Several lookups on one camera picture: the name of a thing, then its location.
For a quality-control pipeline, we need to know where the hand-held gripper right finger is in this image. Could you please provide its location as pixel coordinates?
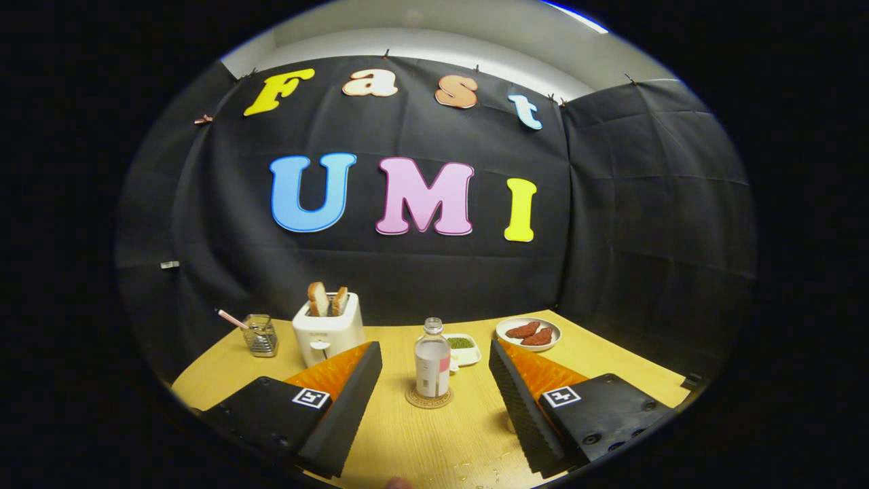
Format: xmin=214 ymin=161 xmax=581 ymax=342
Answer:
xmin=487 ymin=338 xmax=673 ymax=477

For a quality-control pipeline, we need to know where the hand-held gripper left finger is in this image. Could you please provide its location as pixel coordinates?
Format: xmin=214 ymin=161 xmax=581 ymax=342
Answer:
xmin=200 ymin=341 xmax=384 ymax=479

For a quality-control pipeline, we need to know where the clear juice bottle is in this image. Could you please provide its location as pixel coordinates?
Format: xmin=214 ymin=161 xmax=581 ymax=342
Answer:
xmin=414 ymin=317 xmax=452 ymax=399

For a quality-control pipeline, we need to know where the white oval plate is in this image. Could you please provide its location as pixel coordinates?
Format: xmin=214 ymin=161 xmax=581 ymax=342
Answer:
xmin=496 ymin=317 xmax=563 ymax=352

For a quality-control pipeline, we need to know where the white divided dish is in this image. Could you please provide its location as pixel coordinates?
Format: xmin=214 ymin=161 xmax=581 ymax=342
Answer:
xmin=443 ymin=333 xmax=482 ymax=368

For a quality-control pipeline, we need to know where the white toaster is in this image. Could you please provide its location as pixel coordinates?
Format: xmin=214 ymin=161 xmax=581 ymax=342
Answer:
xmin=292 ymin=292 xmax=366 ymax=369

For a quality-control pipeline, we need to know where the wooden table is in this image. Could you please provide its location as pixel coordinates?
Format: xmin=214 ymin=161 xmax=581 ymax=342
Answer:
xmin=170 ymin=309 xmax=692 ymax=489

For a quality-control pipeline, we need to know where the wire mesh holder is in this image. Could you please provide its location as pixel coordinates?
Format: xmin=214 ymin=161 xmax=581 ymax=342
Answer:
xmin=242 ymin=314 xmax=279 ymax=358

